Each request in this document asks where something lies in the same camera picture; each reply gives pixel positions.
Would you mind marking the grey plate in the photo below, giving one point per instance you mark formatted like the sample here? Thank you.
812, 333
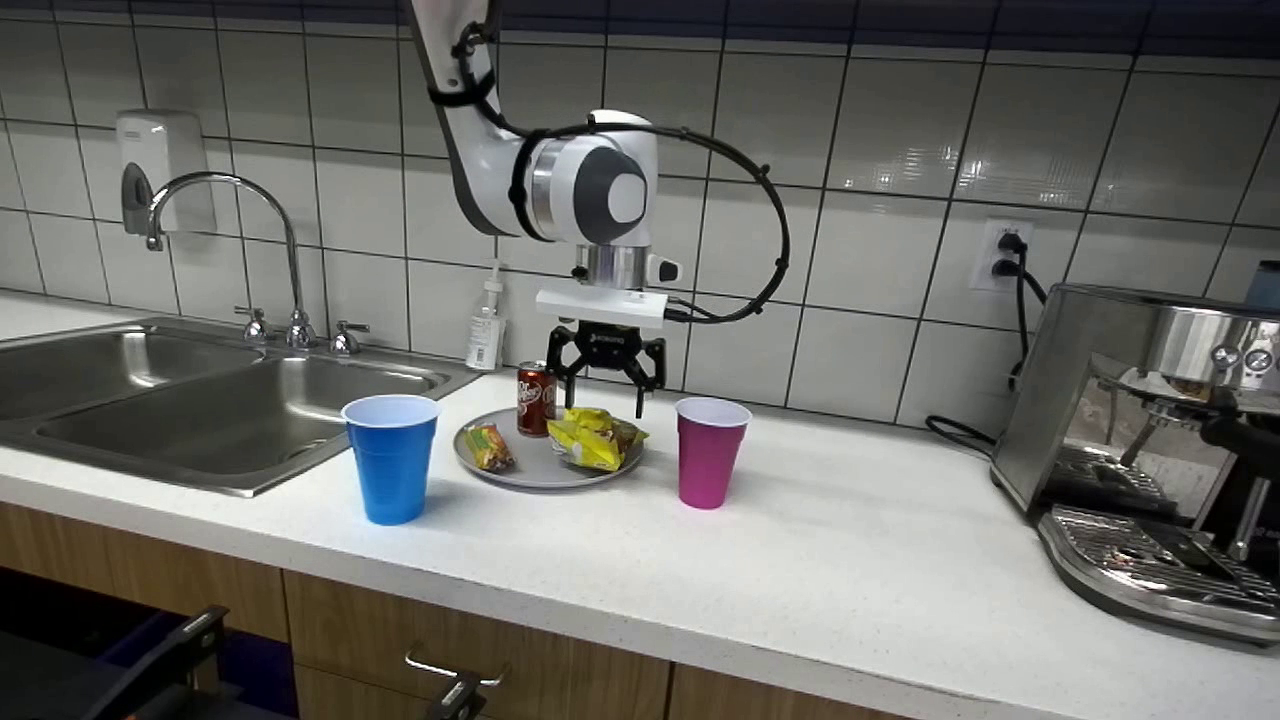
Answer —
535, 465

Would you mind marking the wooden drawer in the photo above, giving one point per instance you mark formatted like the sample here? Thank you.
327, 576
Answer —
560, 660

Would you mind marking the dark red soda can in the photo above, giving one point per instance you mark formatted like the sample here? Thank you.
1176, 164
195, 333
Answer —
535, 400

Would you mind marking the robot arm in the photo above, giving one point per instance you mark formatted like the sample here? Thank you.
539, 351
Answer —
580, 190

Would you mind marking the blue plastic cup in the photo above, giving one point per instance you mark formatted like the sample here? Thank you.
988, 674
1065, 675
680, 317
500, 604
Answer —
392, 465

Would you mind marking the steel espresso machine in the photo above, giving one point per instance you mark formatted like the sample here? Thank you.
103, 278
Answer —
1100, 400

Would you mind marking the black clamp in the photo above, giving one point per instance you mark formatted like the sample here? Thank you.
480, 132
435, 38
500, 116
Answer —
457, 700

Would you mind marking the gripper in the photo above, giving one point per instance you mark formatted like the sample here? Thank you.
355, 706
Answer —
605, 345

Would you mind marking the orange green snack packet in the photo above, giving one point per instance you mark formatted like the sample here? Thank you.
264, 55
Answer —
489, 447

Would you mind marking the steel double sink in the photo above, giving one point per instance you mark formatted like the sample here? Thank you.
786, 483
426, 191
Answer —
200, 405

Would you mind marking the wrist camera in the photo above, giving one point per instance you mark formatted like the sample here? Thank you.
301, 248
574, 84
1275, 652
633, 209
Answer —
600, 306

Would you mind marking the chrome tap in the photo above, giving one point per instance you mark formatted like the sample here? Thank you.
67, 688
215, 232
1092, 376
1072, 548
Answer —
290, 250

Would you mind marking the white wall socket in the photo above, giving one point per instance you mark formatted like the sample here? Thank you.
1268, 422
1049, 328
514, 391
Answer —
1000, 255

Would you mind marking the clear pump bottle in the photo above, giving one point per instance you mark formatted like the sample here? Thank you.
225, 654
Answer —
485, 335

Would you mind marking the white wall soap dispenser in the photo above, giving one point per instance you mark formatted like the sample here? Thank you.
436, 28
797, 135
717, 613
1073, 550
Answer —
165, 165

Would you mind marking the pink plastic cup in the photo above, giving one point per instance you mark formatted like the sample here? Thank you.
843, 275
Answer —
708, 455

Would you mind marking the yellow chip bag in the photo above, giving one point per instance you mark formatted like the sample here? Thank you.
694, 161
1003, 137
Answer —
592, 440

